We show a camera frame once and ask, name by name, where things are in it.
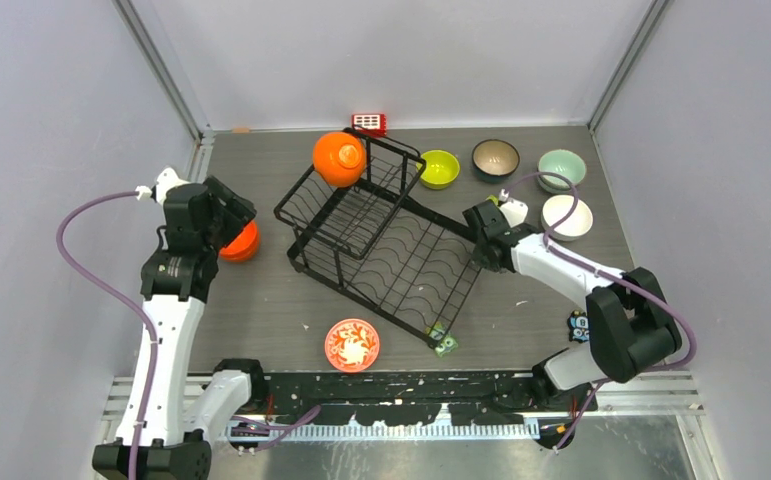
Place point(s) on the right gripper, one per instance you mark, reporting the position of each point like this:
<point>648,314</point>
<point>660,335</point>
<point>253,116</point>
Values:
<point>479,258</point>

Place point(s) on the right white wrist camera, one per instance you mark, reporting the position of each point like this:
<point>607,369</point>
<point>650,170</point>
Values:
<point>514,211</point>

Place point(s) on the white red patterned bowl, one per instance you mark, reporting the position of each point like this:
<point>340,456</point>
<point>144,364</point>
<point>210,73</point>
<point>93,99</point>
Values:
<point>352,345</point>

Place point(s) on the orange bowl top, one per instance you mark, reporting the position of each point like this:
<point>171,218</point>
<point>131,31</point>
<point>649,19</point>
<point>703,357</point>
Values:
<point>339,158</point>

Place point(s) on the yellow green bowl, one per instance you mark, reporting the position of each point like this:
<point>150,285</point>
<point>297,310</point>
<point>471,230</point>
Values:
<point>438,169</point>

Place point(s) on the green owl number tile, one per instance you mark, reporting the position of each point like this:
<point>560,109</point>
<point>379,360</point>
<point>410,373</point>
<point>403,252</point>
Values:
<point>446,343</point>

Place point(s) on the floral pale green bowl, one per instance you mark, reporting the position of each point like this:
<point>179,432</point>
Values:
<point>561,168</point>

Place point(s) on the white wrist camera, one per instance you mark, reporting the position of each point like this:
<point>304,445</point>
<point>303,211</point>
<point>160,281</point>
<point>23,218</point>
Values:
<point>514,211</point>
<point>166,181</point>

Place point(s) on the pale green ringed bowl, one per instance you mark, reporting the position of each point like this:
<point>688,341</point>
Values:
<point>552,189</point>

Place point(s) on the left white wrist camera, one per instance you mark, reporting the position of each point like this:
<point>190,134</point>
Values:
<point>166,181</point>

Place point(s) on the black wire dish rack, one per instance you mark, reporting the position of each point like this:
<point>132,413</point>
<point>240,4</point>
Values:
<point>376,245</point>

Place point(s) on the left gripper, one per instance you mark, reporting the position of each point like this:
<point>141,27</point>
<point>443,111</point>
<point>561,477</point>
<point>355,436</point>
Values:
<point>238,211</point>

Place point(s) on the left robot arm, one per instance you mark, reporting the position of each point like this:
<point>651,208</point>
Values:
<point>159,437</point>

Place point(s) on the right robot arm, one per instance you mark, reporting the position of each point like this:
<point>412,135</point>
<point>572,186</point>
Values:
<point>630,327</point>

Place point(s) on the red toy brick block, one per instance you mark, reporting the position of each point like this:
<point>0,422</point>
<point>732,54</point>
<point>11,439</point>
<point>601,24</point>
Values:
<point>373,124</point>

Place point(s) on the orange bowl shelf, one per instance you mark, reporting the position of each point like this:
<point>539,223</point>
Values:
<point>249,235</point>
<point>239,255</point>

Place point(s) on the blue owl number tile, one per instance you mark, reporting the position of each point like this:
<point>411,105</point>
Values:
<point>578,327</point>

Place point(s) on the white ribbed bowl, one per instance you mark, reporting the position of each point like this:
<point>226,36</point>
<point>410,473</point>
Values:
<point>578,222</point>

